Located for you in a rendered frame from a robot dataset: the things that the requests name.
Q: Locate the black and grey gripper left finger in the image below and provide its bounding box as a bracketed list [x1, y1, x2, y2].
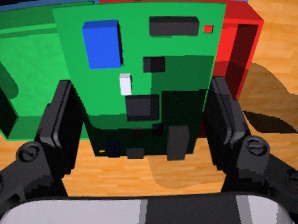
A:
[0, 80, 83, 220]

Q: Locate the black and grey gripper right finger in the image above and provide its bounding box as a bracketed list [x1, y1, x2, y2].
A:
[202, 76, 298, 224]

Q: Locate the green open-top bin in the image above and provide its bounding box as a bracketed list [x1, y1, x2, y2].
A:
[0, 1, 94, 141]

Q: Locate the green circuit board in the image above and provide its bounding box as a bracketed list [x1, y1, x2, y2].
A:
[52, 1, 226, 161]

